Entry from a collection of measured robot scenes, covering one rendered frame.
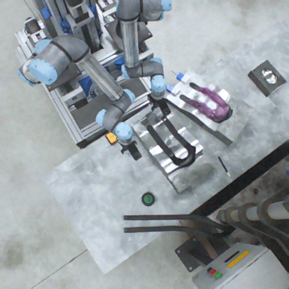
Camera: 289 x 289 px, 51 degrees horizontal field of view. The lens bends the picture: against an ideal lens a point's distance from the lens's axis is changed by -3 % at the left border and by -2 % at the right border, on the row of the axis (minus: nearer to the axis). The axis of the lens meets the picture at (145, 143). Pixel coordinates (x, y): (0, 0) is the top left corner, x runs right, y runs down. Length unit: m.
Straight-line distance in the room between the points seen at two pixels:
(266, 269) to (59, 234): 1.89
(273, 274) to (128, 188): 0.97
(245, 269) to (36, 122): 2.29
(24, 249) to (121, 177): 1.29
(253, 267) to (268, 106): 1.20
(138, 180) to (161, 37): 1.76
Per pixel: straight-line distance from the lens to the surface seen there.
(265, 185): 2.03
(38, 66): 1.30
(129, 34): 1.49
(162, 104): 1.73
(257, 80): 2.16
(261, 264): 1.28
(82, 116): 2.67
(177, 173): 1.84
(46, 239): 2.80
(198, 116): 1.91
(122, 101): 1.49
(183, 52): 3.15
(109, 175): 1.90
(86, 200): 1.90
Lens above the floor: 2.66
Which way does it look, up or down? 75 degrees down
